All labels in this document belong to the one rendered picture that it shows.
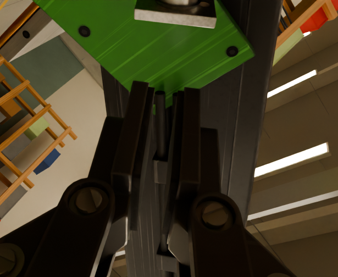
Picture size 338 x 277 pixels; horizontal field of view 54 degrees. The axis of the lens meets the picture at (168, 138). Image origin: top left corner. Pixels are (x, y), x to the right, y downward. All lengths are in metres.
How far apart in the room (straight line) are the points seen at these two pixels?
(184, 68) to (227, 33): 0.05
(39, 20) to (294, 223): 4.46
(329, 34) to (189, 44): 9.53
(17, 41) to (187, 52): 0.26
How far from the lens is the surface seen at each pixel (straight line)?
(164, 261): 0.45
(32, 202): 6.73
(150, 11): 0.23
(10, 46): 0.49
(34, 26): 0.46
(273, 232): 4.87
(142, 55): 0.30
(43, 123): 6.73
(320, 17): 3.76
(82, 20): 0.30
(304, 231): 4.82
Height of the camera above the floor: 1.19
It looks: 18 degrees up
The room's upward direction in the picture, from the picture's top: 141 degrees clockwise
